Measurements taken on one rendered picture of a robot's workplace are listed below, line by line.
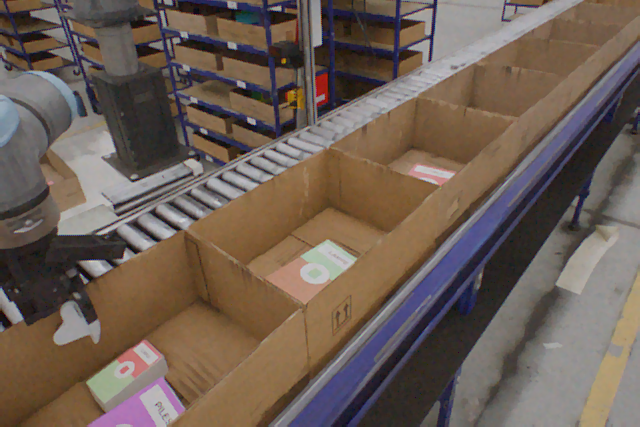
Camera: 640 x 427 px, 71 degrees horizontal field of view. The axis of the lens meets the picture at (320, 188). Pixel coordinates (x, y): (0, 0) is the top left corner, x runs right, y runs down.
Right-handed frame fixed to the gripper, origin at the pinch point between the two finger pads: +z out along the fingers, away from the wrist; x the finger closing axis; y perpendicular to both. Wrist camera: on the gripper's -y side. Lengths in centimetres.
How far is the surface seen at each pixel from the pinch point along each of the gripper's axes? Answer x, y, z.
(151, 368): 10.5, -3.1, 5.2
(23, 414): 0.2, 12.8, 8.1
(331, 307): 28.9, -24.9, -2.4
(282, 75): -103, -143, 19
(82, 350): 0.1, 2.5, 3.9
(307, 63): -56, -113, -3
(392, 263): 29, -42, 1
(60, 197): -76, -20, 18
